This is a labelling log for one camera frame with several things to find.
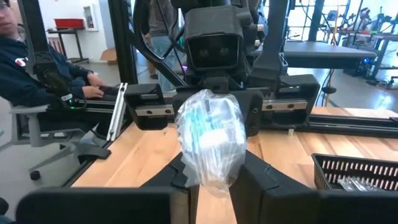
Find black side table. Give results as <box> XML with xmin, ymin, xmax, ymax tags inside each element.
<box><xmin>46</xmin><ymin>27</ymin><xmax>90</xmax><ymax>64</ymax></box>

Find brown cardboard box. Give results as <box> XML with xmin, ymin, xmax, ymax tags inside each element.
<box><xmin>99</xmin><ymin>47</ymin><xmax>119</xmax><ymax>65</ymax></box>

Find person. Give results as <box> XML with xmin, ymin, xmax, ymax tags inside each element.
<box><xmin>141</xmin><ymin>0</ymin><xmax>188</xmax><ymax>91</ymax></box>
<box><xmin>0</xmin><ymin>0</ymin><xmax>108</xmax><ymax>110</ymax></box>

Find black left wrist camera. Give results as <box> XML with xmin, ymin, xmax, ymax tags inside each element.
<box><xmin>183</xmin><ymin>5</ymin><xmax>249</xmax><ymax>79</ymax></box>

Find silver aluminium bracket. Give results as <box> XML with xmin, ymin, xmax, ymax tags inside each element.
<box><xmin>106</xmin><ymin>82</ymin><xmax>129</xmax><ymax>142</ymax></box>

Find white wall cabinet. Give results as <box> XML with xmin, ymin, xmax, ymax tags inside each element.
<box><xmin>82</xmin><ymin>4</ymin><xmax>98</xmax><ymax>32</ymax></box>

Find silver clear wrapped toiletry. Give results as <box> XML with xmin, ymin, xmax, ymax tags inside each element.
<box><xmin>336</xmin><ymin>176</ymin><xmax>381</xmax><ymax>192</ymax></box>

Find red storage bin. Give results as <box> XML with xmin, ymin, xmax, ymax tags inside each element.
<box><xmin>53</xmin><ymin>18</ymin><xmax>86</xmax><ymax>30</ymax></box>

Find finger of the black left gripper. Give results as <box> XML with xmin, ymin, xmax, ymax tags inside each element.
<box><xmin>172</xmin><ymin>92</ymin><xmax>191</xmax><ymax>127</ymax></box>
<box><xmin>236</xmin><ymin>92</ymin><xmax>266</xmax><ymax>138</ymax></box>

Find green white toothbrush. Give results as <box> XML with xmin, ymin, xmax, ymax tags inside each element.
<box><xmin>174</xmin><ymin>88</ymin><xmax>248</xmax><ymax>195</ymax></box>

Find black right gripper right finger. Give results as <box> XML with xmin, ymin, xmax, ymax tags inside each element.
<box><xmin>229</xmin><ymin>150</ymin><xmax>320</xmax><ymax>224</ymax></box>

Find black desk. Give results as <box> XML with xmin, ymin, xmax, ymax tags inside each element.
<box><xmin>282</xmin><ymin>40</ymin><xmax>377</xmax><ymax>70</ymax></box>

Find grey office chair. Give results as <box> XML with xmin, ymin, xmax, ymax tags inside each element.
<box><xmin>0</xmin><ymin>102</ymin><xmax>112</xmax><ymax>182</ymax></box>

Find black plastic basket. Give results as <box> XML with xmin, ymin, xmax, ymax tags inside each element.
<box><xmin>311</xmin><ymin>152</ymin><xmax>398</xmax><ymax>192</ymax></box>

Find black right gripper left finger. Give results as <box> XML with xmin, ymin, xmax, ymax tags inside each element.
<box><xmin>141</xmin><ymin>152</ymin><xmax>200</xmax><ymax>224</ymax></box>

